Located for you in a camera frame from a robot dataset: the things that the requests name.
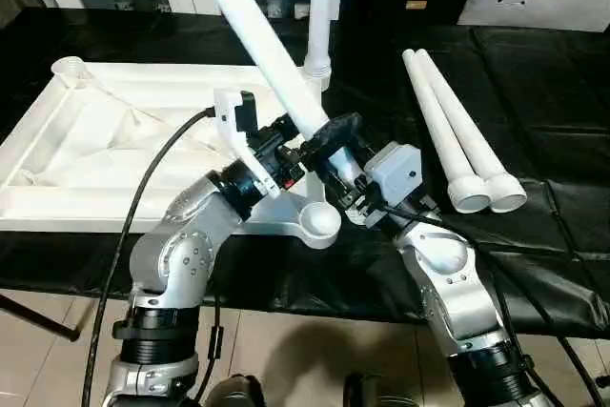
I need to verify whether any white plastic table leg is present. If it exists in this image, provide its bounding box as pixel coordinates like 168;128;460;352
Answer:
182;0;366;196
413;48;529;214
400;48;493;216
303;0;345;94

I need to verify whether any white plastic table top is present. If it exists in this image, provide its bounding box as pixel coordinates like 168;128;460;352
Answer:
0;56;344;251

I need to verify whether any right robot leg dark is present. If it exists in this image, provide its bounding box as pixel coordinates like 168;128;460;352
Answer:
344;370;383;407

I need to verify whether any robot leg dark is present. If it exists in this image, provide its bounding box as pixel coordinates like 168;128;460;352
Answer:
344;370;383;407
203;374;267;407

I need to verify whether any black work mat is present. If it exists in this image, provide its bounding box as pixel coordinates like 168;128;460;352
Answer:
0;6;610;339

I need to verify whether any left robot leg dark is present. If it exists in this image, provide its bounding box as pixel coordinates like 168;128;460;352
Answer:
203;374;267;407

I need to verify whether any thin black cable with ferrite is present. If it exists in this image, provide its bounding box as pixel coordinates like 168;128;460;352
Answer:
206;281;226;407

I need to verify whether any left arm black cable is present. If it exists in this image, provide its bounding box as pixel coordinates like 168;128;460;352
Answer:
79;105;219;407

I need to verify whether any black table frame leg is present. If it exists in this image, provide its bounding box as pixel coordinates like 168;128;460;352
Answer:
0;291;81;342

